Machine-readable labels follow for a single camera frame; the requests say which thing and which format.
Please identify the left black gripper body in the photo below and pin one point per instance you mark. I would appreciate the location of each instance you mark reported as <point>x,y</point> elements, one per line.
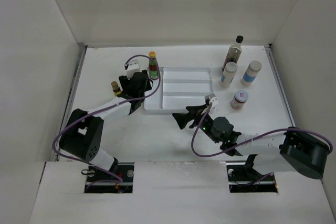
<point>125,82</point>

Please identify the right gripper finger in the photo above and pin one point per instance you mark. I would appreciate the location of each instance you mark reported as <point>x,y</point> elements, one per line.
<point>184,119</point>
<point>198,109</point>

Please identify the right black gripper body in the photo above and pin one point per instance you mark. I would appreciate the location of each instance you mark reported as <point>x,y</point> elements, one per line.
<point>207,124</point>

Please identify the small yellow label bottle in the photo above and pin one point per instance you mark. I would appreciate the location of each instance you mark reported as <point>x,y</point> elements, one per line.
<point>115,88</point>

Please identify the red sauce bottle yellow cap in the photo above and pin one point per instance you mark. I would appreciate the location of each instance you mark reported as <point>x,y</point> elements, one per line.
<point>153,66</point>

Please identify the white bead jar blue label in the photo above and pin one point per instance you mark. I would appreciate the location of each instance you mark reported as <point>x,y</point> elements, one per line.
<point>228,74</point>

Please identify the tall dark sauce bottle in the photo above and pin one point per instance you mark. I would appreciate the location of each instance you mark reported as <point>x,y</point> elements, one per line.
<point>234,51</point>

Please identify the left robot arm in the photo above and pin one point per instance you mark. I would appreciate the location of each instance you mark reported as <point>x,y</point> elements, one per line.
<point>82,140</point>

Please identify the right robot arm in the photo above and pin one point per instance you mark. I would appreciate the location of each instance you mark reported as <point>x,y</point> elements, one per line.
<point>281,150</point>

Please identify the white divided organizer tray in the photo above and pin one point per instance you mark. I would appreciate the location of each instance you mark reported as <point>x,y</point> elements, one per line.
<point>178,88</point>

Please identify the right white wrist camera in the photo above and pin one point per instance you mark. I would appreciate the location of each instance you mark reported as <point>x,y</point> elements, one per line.
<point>211,101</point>

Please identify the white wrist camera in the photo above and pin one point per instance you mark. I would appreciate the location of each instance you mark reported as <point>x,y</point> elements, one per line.
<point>211,101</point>
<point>131,68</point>

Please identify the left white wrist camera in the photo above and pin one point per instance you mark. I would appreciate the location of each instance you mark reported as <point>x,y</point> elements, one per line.
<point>131,68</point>

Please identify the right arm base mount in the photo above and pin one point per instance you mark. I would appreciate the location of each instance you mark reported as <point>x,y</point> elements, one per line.
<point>246,180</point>

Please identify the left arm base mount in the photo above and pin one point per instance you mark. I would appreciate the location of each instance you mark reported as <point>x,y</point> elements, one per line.
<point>99,182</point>

